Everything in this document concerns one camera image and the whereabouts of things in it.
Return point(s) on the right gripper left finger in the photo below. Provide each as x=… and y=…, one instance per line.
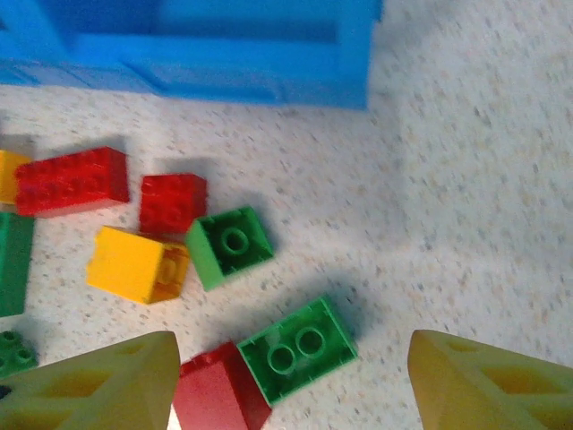
x=89, y=394

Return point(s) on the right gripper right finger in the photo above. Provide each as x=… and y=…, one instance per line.
x=492, y=394

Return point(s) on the yellow lego brick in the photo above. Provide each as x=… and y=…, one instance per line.
x=125, y=264

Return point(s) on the long green lego brick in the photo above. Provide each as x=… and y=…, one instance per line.
x=13, y=264

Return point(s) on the small red lego brick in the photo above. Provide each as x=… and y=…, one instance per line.
x=172, y=201

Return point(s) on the long red lego brick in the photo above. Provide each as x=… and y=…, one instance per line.
x=71, y=179

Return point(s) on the orange-yellow lego brick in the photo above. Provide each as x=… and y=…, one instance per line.
x=9, y=179

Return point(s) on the blue three-compartment plastic bin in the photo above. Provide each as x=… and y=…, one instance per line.
x=224, y=67

